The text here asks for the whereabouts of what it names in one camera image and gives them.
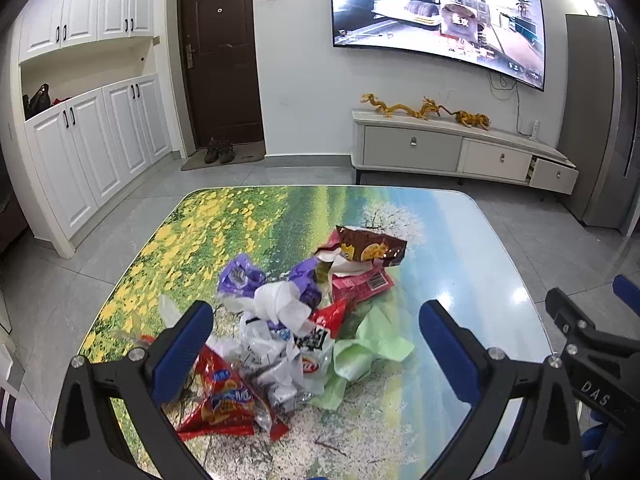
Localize white lower cabinet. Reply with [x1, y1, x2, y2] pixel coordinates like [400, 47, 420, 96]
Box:
[22, 74, 173, 258]

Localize small red wrapper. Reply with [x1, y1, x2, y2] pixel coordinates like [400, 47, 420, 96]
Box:
[310, 297, 349, 341]

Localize green plastic bag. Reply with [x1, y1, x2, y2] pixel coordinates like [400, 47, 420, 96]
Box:
[307, 305, 416, 411]

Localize red chip bag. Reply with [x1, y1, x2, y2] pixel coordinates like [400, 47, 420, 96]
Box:
[177, 345, 291, 443]

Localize brown door mat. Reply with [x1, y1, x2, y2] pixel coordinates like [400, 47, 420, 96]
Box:
[181, 141, 266, 172]

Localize white cabinet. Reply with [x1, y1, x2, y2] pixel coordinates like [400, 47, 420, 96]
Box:
[22, 74, 173, 258]
[17, 0, 153, 63]

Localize pink snack packet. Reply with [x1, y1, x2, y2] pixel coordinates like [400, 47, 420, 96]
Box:
[327, 262, 396, 306]

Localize long golden dragon figurine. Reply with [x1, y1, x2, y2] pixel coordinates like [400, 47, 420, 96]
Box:
[361, 93, 431, 121]

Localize white television stand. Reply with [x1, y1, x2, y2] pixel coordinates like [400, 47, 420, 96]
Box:
[350, 109, 580, 196]

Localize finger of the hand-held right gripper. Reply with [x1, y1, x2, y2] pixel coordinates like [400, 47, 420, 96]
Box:
[613, 274, 640, 313]
[545, 287, 640, 357]

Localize black and white wrapper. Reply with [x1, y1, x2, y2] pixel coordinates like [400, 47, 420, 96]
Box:
[295, 325, 333, 356]

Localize wall-mounted television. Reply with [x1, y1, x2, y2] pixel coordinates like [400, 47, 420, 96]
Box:
[328, 0, 546, 92]

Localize black handbag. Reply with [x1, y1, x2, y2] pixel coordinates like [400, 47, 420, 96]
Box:
[24, 84, 51, 120]

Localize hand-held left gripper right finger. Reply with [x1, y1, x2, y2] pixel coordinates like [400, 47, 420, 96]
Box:
[418, 300, 583, 480]

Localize clear plastic bag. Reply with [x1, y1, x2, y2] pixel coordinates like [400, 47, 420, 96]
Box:
[112, 294, 188, 348]

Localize clear chip bag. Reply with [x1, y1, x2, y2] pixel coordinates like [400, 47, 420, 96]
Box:
[252, 342, 335, 413]

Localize person's right hand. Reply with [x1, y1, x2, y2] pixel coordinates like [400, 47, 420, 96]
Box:
[581, 409, 640, 466]

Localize white plastic bag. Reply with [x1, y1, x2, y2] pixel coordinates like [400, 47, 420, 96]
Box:
[237, 310, 301, 386]

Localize grey refrigerator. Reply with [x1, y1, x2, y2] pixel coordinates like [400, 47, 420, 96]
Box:
[565, 7, 640, 233]

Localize dark brown sofa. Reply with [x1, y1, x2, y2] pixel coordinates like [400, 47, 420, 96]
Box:
[0, 157, 30, 256]

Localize black television cable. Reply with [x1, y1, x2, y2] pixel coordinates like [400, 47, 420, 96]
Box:
[487, 72, 523, 136]

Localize small golden dragon figurine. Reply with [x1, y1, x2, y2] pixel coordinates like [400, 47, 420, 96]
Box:
[421, 96, 456, 118]

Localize white upper cabinet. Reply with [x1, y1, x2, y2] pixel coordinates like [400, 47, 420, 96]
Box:
[17, 0, 153, 63]

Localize dark brown entrance door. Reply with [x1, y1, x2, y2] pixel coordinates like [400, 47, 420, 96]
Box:
[177, 0, 265, 153]

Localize golden tiger figurine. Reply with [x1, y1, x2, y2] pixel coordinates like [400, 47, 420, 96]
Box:
[454, 110, 492, 131]

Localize white tissue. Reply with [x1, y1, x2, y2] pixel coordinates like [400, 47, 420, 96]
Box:
[254, 282, 313, 336]

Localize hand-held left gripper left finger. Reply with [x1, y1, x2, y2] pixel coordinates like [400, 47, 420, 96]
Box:
[50, 300, 216, 480]

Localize purple plastic wrapper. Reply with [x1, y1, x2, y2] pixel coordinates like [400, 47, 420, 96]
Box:
[217, 253, 267, 306]
[287, 257, 323, 311]

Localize brown snack bag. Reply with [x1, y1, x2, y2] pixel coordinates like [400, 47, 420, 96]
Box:
[314, 225, 408, 268]

